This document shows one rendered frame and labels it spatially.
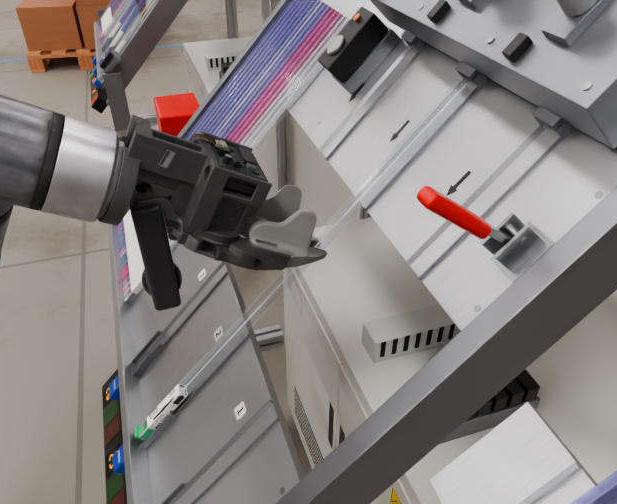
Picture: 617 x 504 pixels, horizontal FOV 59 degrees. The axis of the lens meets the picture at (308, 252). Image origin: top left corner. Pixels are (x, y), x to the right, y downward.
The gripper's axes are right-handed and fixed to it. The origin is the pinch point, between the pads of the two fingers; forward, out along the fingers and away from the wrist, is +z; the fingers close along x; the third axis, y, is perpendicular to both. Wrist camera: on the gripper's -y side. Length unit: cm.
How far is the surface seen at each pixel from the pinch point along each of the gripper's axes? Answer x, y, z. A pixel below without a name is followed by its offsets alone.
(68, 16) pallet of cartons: 377, -74, -10
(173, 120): 79, -18, 3
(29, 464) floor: 56, -110, -5
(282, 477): -16.8, -12.3, -2.3
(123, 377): 8.9, -28.7, -9.0
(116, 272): 31.1, -28.8, -8.7
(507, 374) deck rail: -20.9, 5.5, 6.4
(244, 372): -4.4, -12.9, -2.4
